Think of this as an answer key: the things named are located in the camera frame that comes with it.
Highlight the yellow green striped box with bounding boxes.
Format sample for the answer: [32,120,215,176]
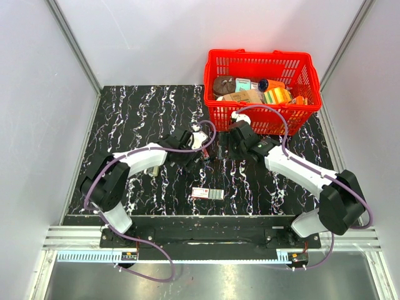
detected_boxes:
[264,87,293,105]

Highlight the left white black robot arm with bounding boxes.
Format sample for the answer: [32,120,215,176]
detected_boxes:
[79,129,209,247]

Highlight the brown round bun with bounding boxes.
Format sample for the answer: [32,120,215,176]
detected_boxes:
[212,76,236,96]

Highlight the beige stapler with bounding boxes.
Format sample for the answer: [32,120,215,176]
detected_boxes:
[147,166,159,177]

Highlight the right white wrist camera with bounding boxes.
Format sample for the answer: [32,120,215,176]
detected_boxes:
[231,112,251,125]

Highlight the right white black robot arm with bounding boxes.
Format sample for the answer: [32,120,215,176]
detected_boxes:
[229,121,366,248]

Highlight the brown cardboard box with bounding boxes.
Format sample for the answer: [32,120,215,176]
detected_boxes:
[216,89,264,104]

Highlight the teal white small box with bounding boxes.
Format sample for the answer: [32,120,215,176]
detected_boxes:
[235,77,252,93]

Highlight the orange packet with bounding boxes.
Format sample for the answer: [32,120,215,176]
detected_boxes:
[289,96,308,106]

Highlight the orange bottle blue cap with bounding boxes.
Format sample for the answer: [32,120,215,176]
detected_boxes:
[257,79,286,93]

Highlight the red plastic basket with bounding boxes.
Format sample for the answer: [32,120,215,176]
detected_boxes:
[204,49,322,136]

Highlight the red white staples box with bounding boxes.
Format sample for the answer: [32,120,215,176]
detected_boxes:
[191,187,224,200]

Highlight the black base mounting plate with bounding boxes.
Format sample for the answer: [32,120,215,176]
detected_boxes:
[99,216,321,263]

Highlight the black marble pattern mat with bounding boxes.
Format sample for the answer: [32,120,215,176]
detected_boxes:
[78,85,319,216]

